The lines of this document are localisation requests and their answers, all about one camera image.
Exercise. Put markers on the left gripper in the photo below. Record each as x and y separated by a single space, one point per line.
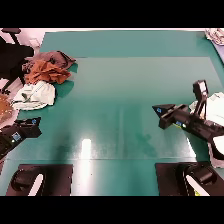
29 128

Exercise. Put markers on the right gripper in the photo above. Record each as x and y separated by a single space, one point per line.
175 118

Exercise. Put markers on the white shirt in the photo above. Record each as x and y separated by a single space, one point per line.
215 106

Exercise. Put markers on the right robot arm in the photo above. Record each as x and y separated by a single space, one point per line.
203 128

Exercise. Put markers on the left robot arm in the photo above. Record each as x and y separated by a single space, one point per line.
50 178

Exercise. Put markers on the pale greenish garment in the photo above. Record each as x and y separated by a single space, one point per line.
33 96

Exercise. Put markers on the orange garment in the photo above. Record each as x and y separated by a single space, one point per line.
46 72

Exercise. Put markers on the black chair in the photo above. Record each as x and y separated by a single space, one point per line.
11 56

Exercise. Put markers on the grey-brown garment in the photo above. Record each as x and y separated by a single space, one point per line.
55 58

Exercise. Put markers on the pale patterned garment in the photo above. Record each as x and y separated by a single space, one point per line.
216 35

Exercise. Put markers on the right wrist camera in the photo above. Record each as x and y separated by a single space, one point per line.
201 93

